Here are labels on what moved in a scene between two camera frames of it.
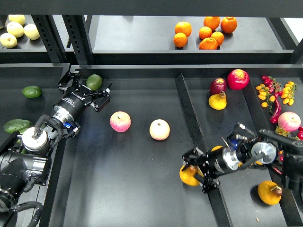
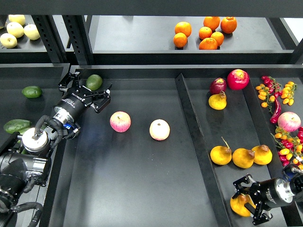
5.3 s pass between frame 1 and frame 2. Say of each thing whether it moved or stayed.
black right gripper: moved
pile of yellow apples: stayed
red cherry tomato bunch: stayed
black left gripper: stayed
